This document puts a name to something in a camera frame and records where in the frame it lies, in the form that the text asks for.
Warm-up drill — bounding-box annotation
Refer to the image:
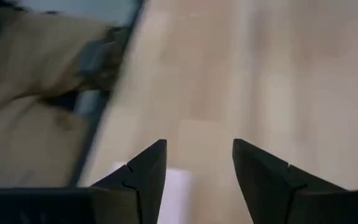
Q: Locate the tan cardboard box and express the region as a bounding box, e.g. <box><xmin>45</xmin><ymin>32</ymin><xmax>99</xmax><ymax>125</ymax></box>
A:
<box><xmin>0</xmin><ymin>0</ymin><xmax>130</xmax><ymax>187</ymax></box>

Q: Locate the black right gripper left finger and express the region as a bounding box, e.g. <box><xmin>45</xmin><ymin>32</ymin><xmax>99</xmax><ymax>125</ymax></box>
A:
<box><xmin>90</xmin><ymin>139</ymin><xmax>168</xmax><ymax>224</ymax></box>

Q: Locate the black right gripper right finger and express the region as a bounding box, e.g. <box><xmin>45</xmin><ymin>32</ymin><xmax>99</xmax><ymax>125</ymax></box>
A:
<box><xmin>232</xmin><ymin>138</ymin><xmax>347</xmax><ymax>224</ymax></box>

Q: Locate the pink sticky note pad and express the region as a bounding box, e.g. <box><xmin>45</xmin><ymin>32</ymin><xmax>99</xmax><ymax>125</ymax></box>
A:
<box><xmin>110</xmin><ymin>161</ymin><xmax>197</xmax><ymax>224</ymax></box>

